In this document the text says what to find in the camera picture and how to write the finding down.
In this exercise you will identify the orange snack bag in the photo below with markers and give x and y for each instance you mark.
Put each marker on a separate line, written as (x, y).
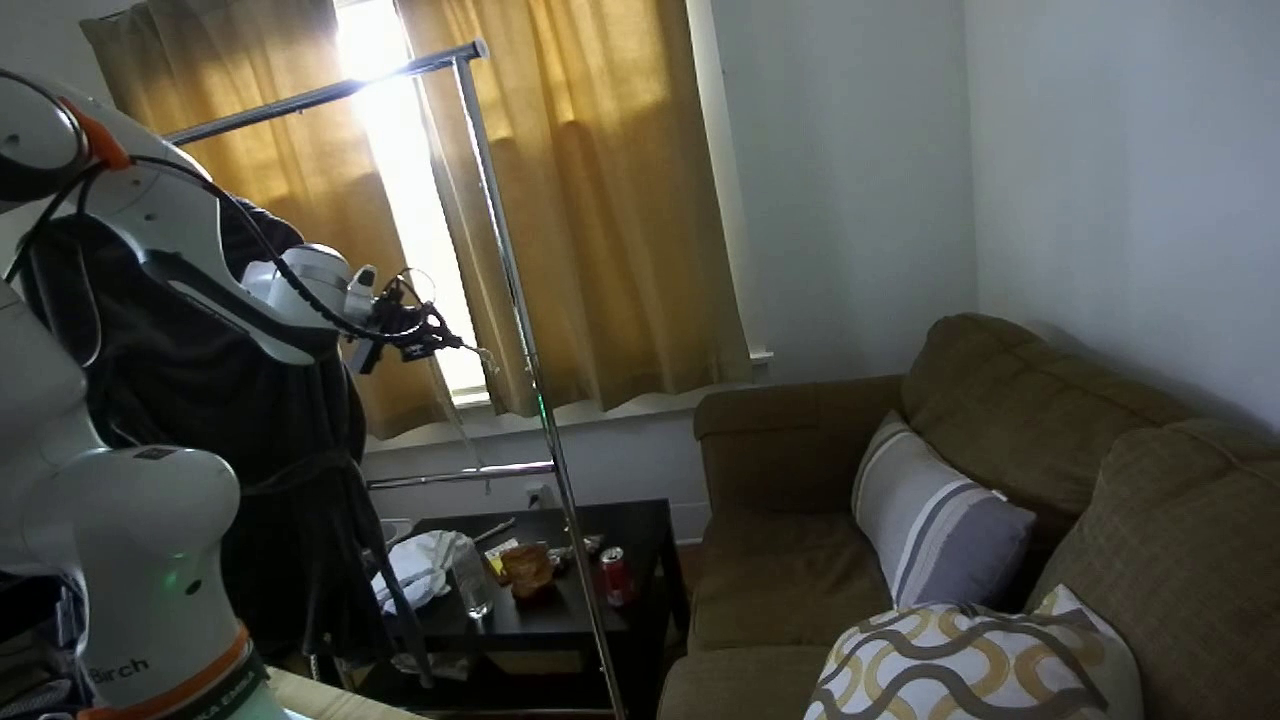
(531, 566)

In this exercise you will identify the white crumpled cloth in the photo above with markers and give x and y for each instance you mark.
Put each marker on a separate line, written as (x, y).
(422, 566)

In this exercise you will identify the black robe garment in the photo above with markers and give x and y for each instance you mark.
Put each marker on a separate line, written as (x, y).
(286, 427)

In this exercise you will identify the black coffee table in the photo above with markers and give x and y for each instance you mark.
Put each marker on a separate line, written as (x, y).
(641, 534)

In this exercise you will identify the clear plastic water bottle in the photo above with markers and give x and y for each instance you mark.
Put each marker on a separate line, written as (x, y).
(469, 584)

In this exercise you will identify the grey striped pillow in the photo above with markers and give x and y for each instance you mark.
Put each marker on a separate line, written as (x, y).
(934, 522)

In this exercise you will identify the brown fabric couch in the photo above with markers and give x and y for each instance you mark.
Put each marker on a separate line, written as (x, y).
(801, 572)

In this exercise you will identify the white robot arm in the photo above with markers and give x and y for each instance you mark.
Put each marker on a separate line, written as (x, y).
(120, 534)

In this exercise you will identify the wave patterned pillow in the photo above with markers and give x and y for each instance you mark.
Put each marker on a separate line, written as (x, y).
(961, 666)

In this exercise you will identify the metal clothes rack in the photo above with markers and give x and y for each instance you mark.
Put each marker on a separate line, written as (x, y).
(514, 304)

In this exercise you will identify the red soda can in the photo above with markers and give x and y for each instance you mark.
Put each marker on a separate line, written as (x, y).
(614, 579)

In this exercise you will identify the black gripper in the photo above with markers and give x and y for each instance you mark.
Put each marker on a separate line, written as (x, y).
(404, 324)

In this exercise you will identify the yellow curtain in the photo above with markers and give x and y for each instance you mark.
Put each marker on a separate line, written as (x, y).
(603, 200)

